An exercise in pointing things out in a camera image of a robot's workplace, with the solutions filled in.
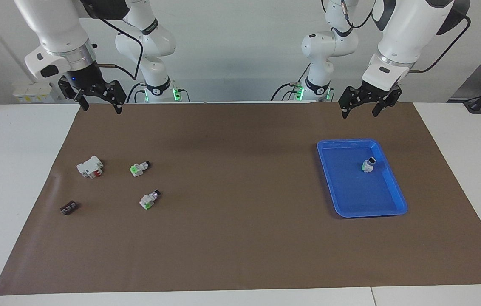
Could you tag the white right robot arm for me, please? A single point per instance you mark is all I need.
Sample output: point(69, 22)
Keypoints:
point(53, 25)

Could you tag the white wall socket box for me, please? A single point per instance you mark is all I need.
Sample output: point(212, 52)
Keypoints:
point(32, 93)

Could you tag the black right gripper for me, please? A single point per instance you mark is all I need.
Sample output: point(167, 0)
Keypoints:
point(91, 83)

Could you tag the blue plastic tray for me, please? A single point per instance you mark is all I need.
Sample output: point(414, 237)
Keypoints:
point(351, 191)

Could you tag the white circuit breaker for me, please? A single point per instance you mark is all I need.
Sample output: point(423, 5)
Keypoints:
point(89, 167)

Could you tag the brown table mat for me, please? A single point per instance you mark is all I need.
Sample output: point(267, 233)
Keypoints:
point(240, 238)

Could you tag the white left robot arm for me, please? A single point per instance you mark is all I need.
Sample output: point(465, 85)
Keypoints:
point(406, 34)

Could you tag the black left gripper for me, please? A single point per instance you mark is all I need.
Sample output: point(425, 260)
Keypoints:
point(372, 93)

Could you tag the small black component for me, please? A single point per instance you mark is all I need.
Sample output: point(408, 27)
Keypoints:
point(69, 208)

